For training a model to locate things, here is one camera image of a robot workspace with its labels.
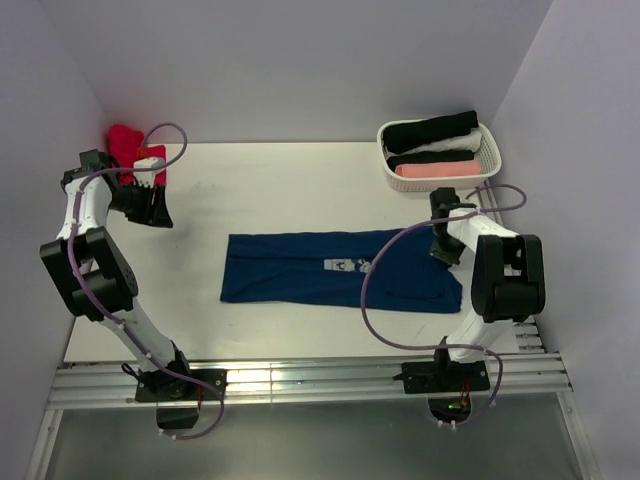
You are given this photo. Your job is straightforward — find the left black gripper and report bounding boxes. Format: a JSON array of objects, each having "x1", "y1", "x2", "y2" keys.
[{"x1": 108, "y1": 179, "x2": 174, "y2": 228}]

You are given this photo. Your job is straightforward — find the blue Mickey Mouse t-shirt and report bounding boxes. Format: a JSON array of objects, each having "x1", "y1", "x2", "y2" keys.
[{"x1": 220, "y1": 227, "x2": 463, "y2": 314}]

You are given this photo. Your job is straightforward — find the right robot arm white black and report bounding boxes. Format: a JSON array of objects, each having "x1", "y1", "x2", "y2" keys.
[{"x1": 430, "y1": 187, "x2": 546, "y2": 390}]

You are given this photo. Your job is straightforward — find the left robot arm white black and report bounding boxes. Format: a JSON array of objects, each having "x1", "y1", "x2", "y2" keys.
[{"x1": 39, "y1": 147, "x2": 195, "y2": 399}]

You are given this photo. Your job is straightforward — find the pink rolled shirt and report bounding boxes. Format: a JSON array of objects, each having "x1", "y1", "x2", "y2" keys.
[{"x1": 394, "y1": 160, "x2": 483, "y2": 179}]

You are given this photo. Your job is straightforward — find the white plastic basket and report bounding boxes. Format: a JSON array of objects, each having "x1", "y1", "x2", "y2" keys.
[{"x1": 376, "y1": 120, "x2": 502, "y2": 192}]

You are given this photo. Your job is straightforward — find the lower black rolled shirt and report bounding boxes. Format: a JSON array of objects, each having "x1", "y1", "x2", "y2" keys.
[{"x1": 386, "y1": 150, "x2": 475, "y2": 171}]

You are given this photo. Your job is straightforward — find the black rolled shirt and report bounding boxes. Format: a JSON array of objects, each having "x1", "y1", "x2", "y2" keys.
[
  {"x1": 386, "y1": 150, "x2": 475, "y2": 171},
  {"x1": 381, "y1": 110, "x2": 479, "y2": 154}
]

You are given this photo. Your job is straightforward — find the red t-shirt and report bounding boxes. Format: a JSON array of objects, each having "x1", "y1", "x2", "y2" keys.
[{"x1": 106, "y1": 124, "x2": 167, "y2": 168}]

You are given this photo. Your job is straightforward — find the white rolled shirt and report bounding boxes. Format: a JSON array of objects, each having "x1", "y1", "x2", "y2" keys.
[{"x1": 408, "y1": 128, "x2": 483, "y2": 154}]

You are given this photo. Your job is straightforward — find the top black rolled shirt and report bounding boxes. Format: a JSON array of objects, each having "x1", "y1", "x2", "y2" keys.
[{"x1": 381, "y1": 110, "x2": 479, "y2": 154}]

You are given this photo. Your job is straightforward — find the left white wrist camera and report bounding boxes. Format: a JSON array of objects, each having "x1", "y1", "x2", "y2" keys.
[{"x1": 133, "y1": 157, "x2": 166, "y2": 188}]

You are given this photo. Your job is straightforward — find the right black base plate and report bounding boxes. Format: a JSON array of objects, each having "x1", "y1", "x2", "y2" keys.
[{"x1": 392, "y1": 361, "x2": 491, "y2": 395}]

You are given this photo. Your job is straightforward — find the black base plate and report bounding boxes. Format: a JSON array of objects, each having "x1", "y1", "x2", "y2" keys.
[
  {"x1": 392, "y1": 361, "x2": 491, "y2": 395},
  {"x1": 134, "y1": 369, "x2": 227, "y2": 403}
]

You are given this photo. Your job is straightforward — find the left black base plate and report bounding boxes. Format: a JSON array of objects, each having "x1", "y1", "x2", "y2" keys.
[{"x1": 134, "y1": 369, "x2": 227, "y2": 403}]

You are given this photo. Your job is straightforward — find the aluminium rail frame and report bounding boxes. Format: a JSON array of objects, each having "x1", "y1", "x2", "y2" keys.
[{"x1": 24, "y1": 179, "x2": 601, "y2": 480}]

